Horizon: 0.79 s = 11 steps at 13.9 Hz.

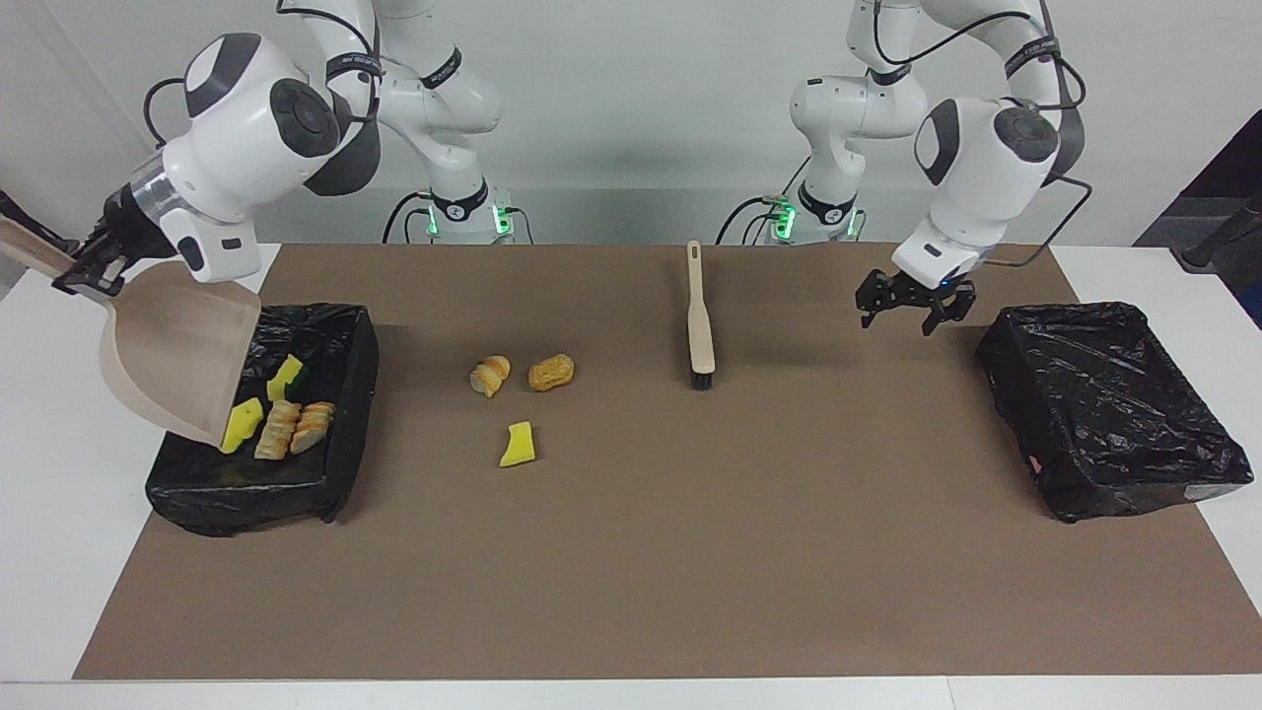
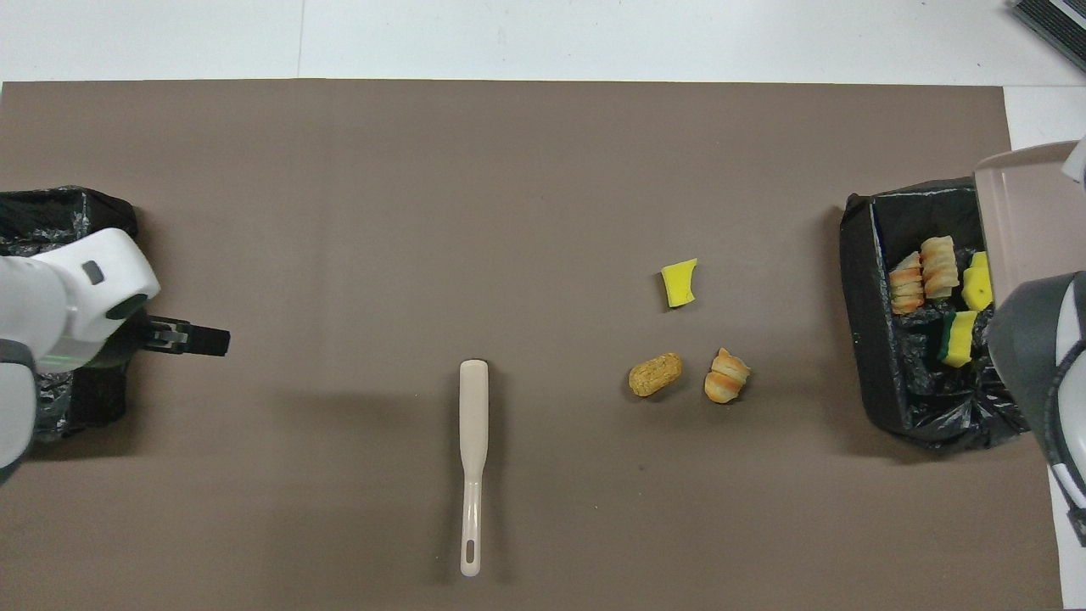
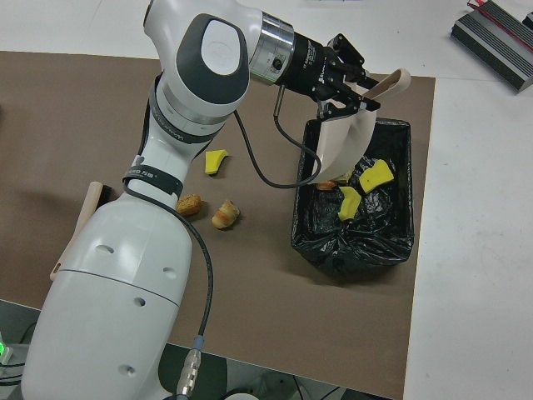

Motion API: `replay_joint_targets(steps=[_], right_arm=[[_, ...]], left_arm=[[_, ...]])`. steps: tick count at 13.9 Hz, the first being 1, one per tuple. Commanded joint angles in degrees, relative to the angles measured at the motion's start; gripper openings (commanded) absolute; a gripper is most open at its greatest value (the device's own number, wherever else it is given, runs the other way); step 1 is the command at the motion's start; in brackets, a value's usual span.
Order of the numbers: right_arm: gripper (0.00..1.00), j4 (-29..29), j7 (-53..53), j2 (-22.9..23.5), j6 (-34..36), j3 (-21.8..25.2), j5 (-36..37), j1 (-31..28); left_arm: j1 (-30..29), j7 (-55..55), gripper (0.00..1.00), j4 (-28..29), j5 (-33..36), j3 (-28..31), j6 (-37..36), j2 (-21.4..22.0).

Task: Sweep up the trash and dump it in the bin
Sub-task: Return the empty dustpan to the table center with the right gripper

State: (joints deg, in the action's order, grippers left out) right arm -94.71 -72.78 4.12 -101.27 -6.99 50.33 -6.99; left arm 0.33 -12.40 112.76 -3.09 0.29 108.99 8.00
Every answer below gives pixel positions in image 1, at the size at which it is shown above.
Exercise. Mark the black bin with pink mark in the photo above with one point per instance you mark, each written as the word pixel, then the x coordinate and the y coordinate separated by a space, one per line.
pixel 1104 414

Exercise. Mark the large yellow sponge piece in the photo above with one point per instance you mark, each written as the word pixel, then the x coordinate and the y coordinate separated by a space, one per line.
pixel 242 424

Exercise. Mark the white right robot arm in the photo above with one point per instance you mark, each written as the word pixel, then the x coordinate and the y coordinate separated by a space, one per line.
pixel 246 128

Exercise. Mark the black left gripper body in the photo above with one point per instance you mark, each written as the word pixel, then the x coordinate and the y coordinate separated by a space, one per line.
pixel 917 292

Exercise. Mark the brown toy peanut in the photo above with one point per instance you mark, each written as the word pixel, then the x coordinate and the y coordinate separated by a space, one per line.
pixel 551 372

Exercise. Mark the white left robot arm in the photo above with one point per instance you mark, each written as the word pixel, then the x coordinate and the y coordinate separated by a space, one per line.
pixel 986 168

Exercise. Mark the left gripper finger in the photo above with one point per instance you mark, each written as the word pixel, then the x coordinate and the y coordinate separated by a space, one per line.
pixel 866 314
pixel 931 320

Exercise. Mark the small yellow sponge piece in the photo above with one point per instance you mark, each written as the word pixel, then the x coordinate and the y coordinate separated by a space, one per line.
pixel 519 446

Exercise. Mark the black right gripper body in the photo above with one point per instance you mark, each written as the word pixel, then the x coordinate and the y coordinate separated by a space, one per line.
pixel 133 237

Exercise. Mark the beige brush black bristles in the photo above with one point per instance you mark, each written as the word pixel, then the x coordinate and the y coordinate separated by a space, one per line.
pixel 700 316

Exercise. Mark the black bag-lined bin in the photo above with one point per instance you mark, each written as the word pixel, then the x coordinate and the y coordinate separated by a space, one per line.
pixel 296 493

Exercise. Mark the small toy croissant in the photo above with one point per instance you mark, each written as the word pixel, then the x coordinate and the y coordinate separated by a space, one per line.
pixel 490 375

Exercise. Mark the brown table mat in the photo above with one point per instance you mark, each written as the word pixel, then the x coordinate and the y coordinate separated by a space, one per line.
pixel 592 592

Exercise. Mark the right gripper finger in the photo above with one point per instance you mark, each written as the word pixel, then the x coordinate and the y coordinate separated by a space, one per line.
pixel 79 276
pixel 113 273

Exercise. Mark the black stand foot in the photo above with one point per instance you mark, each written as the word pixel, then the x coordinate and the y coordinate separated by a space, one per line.
pixel 12 200
pixel 1208 251

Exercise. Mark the toy sliced bread chunk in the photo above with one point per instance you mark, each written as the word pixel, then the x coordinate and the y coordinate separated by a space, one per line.
pixel 276 431
pixel 314 426

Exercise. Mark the beige plastic dustpan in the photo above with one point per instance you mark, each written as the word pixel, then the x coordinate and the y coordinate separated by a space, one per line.
pixel 177 355

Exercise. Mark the green and yellow sponge piece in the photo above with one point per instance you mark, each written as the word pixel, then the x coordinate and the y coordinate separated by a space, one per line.
pixel 286 375

